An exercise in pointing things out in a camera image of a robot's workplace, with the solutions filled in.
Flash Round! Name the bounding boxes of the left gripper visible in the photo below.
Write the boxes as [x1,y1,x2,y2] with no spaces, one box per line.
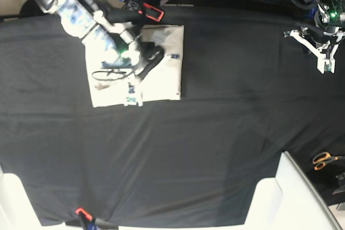
[284,21,344,60]

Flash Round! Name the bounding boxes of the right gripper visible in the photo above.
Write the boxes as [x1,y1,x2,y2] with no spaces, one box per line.
[101,40,180,79]

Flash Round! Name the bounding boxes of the white T-shirt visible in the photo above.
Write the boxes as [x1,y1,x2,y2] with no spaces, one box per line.
[82,25,184,108]

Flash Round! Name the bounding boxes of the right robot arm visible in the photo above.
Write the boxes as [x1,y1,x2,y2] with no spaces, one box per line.
[35,0,165,81]

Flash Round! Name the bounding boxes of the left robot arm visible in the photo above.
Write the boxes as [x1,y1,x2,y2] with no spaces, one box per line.
[284,0,344,65]

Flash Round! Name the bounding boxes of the blue orange clamp tool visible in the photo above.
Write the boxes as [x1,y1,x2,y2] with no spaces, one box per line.
[118,0,164,22]

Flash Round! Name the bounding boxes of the black table cloth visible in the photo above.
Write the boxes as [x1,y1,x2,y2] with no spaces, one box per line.
[1,7,344,227]

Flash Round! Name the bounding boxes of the orange clamp bottom edge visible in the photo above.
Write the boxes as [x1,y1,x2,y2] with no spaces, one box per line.
[75,207,93,221]

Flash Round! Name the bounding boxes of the orange handled scissors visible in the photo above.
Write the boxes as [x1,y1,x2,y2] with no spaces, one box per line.
[312,152,344,171]

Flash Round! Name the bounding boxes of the white table frame right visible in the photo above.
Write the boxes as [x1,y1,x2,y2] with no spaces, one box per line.
[244,151,342,229]

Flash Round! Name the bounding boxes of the white table frame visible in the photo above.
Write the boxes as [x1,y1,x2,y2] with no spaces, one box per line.
[244,151,342,229]
[1,171,67,229]

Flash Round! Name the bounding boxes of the white table frame left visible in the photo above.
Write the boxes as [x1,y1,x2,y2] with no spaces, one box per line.
[1,171,67,229]

